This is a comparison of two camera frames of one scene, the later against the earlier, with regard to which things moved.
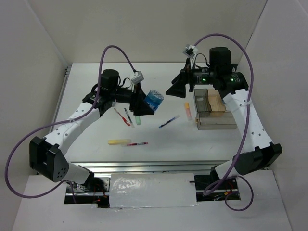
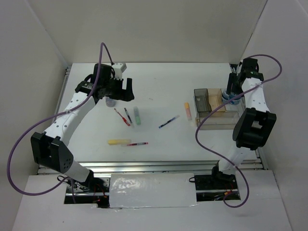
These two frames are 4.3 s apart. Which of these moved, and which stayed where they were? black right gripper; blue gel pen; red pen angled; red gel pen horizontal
Moved: black right gripper
Stayed: red pen angled; red gel pen horizontal; blue gel pen
